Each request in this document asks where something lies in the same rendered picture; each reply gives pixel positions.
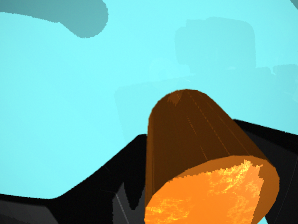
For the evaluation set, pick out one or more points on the orange knob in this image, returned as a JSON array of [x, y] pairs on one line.
[[201, 168]]

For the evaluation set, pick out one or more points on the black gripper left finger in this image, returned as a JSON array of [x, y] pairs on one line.
[[114, 194]]

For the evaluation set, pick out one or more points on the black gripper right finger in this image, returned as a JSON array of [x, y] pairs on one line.
[[281, 148]]

